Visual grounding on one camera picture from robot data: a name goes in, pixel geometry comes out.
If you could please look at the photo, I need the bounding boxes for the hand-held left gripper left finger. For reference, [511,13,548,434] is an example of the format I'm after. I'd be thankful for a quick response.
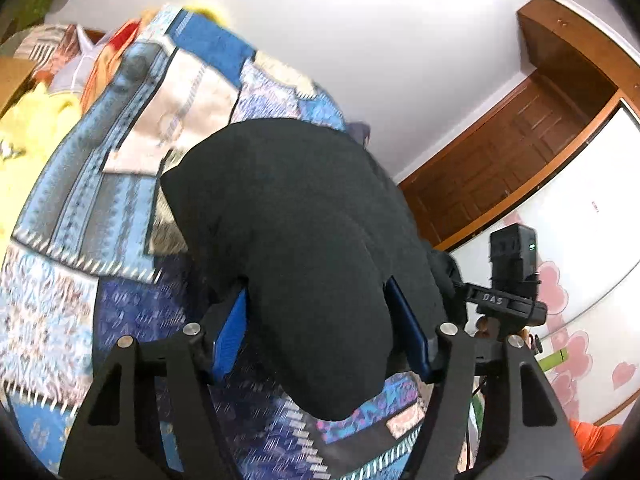
[59,285,251,480]

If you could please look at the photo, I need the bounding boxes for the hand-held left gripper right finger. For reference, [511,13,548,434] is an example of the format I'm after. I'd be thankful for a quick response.
[382,276,586,480]

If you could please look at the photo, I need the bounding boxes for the black jacket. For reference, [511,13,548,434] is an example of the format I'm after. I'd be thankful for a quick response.
[160,119,468,422]

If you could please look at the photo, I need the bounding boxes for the person's right hand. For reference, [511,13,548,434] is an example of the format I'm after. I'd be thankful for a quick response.
[474,314,497,342]

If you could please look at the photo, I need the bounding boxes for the white wardrobe with pink hearts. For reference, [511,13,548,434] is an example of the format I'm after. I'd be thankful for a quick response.
[444,101,640,427]

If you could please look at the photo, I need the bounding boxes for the brown wooden door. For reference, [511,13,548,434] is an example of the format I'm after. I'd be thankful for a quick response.
[396,71,622,252]

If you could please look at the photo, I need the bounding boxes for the blue patchwork quilt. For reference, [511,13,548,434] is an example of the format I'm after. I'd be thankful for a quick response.
[0,4,436,480]

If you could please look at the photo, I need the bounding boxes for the dark blue pillow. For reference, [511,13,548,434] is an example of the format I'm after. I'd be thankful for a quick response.
[346,121,374,150]

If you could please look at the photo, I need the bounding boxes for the orange shirt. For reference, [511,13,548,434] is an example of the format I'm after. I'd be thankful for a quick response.
[569,419,627,472]

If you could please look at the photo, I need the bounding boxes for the wooden overhead cabinet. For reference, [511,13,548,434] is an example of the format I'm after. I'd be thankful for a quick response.
[516,0,640,107]

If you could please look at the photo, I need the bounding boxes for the yellow printed hoodie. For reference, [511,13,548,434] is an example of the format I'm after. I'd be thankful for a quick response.
[0,82,83,253]

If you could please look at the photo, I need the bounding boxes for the orange printed pillow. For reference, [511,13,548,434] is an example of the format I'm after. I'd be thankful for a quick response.
[81,19,147,112]

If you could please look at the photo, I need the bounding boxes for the yellow pillow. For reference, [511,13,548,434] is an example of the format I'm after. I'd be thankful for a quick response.
[181,5,234,27]

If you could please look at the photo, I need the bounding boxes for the bamboo lap table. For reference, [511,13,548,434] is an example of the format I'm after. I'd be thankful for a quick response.
[0,56,39,117]

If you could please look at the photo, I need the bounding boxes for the plaid pillow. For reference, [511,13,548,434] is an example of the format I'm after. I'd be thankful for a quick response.
[14,23,108,82]

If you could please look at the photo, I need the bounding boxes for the green storage box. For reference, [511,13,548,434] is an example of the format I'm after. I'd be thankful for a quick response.
[0,0,57,46]

